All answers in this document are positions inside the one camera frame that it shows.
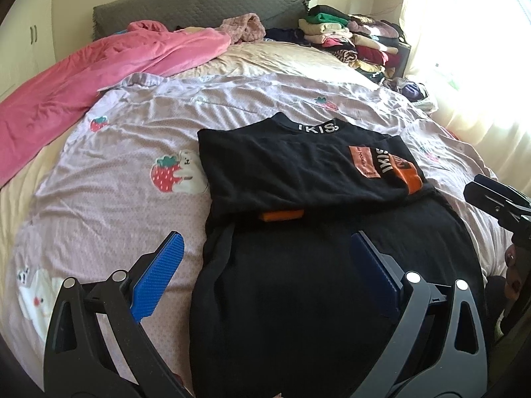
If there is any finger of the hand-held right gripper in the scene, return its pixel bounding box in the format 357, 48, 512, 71
464, 181, 531, 222
475, 175, 531, 206

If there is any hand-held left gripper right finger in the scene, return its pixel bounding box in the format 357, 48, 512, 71
344, 231, 488, 398

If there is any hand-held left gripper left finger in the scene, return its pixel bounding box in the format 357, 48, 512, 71
42, 232, 195, 398

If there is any black long-sleeved sweater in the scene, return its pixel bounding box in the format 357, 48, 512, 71
189, 113, 488, 398

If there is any heap of purple small clothes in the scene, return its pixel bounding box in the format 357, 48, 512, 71
382, 77, 438, 112

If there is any pile of folded clothes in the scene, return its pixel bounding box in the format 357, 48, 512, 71
299, 4, 411, 79

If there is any person's right hand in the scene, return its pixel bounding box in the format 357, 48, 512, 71
503, 244, 531, 299

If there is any lilac printed bed cover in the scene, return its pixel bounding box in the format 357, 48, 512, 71
14, 70, 517, 382

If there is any cream curtain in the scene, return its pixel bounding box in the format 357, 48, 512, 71
398, 0, 531, 183

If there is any dark nightstand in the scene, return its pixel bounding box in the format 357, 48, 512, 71
396, 41, 413, 79

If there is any pink quilt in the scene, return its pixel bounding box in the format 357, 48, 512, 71
0, 20, 232, 187

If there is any beige bed sheet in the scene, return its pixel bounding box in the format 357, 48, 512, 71
0, 41, 374, 258

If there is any dark navy garment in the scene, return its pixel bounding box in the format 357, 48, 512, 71
263, 27, 310, 46

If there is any pink fluffy garment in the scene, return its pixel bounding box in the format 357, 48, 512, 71
219, 13, 266, 44

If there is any white wardrobe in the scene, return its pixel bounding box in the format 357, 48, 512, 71
0, 0, 56, 98

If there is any grey quilted headboard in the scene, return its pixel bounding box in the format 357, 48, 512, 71
92, 0, 312, 44

